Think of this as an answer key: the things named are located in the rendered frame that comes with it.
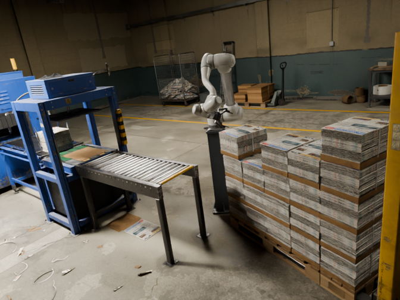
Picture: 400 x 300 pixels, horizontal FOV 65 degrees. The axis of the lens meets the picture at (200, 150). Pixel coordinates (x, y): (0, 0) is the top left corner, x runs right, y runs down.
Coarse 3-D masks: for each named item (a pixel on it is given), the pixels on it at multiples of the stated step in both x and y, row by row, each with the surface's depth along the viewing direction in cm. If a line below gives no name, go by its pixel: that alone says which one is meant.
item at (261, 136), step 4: (244, 124) 328; (248, 124) 326; (244, 128) 316; (248, 128) 314; (252, 128) 312; (256, 128) 310; (260, 128) 308; (264, 128) 307; (256, 132) 301; (260, 132) 304; (264, 132) 307; (256, 136) 302; (260, 136) 305; (264, 136) 308; (256, 140) 303; (260, 140) 306; (264, 140) 310; (256, 144) 305; (256, 148) 306
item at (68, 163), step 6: (90, 144) 433; (72, 150) 414; (108, 150) 393; (60, 156) 394; (96, 156) 376; (102, 156) 380; (48, 162) 384; (66, 162) 367; (72, 162) 363; (78, 162) 360; (84, 162) 362; (66, 168) 358; (72, 168) 351; (72, 174) 352
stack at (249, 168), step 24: (240, 168) 298; (240, 192) 309; (264, 192) 280; (288, 192) 252; (312, 192) 230; (240, 216) 322; (264, 216) 286; (288, 216) 258; (312, 216) 236; (264, 240) 297; (288, 240) 268
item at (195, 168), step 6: (114, 150) 390; (138, 156) 357; (144, 156) 354; (174, 162) 322; (180, 162) 319; (186, 162) 317; (192, 168) 308; (186, 174) 316; (192, 174) 310; (198, 174) 311
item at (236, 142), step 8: (224, 136) 305; (232, 136) 295; (240, 136) 292; (248, 136) 297; (224, 144) 311; (232, 144) 299; (240, 144) 294; (248, 144) 299; (232, 152) 302; (240, 152) 297
